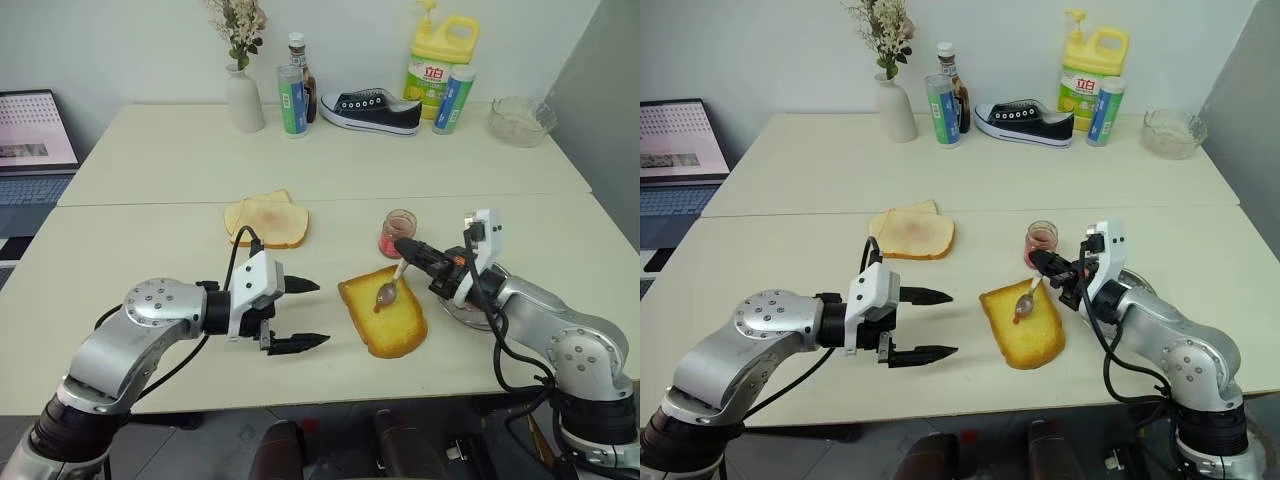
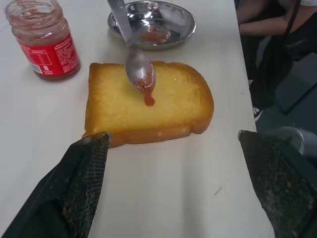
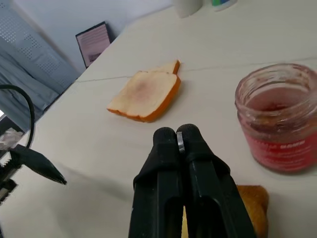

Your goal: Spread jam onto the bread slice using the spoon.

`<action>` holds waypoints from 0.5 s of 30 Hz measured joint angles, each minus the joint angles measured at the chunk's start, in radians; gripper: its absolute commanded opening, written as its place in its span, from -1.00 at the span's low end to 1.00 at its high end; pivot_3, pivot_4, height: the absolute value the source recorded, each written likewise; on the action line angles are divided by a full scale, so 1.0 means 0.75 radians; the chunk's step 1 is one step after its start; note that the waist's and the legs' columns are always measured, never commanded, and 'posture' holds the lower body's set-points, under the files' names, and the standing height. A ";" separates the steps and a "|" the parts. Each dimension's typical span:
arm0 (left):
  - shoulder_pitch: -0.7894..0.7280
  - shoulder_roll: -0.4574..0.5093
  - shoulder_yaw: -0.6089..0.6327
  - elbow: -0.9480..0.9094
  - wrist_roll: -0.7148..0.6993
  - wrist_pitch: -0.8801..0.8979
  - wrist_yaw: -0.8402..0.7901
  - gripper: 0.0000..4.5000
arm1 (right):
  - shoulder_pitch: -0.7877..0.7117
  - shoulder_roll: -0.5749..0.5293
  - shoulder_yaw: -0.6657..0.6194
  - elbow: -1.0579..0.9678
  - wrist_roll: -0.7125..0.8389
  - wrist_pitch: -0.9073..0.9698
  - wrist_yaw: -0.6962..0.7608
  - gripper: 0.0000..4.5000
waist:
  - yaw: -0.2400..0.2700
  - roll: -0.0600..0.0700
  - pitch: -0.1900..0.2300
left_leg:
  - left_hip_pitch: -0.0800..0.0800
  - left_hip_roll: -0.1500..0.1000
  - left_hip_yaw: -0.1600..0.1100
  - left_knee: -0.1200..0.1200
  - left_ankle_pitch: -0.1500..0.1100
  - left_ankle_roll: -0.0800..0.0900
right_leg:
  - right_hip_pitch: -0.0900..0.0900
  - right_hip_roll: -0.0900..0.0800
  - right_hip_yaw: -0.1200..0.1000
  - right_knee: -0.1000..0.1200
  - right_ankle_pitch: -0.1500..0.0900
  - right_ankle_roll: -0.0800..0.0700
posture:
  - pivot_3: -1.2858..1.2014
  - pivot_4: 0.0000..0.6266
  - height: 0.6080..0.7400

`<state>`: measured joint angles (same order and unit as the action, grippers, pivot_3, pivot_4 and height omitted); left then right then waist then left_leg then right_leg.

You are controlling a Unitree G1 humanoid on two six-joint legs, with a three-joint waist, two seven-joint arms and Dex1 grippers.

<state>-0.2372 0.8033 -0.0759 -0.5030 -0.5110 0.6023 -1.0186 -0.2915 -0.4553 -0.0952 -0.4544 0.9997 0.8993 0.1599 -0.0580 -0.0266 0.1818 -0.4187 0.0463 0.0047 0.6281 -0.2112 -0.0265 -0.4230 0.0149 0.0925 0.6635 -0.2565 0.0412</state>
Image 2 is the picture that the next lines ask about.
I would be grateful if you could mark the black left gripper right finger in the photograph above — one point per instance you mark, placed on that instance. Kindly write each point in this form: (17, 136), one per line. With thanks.
(280, 183)

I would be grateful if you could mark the seated person in dark clothes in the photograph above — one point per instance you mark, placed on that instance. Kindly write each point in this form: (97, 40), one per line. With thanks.
(277, 49)

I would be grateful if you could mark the yellow toasted bread slice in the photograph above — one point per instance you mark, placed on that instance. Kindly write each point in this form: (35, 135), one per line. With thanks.
(148, 104)

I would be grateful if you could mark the metal spoon with jam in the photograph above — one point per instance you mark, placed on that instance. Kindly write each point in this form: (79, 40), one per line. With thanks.
(141, 72)

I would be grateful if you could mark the grey chair leg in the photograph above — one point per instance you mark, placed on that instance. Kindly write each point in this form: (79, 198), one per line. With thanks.
(301, 141)

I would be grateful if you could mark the round metal bowl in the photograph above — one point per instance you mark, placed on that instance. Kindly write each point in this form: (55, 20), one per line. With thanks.
(156, 22)

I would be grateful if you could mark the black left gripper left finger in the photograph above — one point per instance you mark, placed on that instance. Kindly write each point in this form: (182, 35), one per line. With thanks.
(62, 188)

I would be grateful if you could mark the glass jam jar red label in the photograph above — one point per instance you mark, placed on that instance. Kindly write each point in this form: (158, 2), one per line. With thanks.
(44, 42)

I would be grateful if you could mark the red jam blob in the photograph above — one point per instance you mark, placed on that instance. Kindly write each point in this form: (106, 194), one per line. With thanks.
(149, 100)

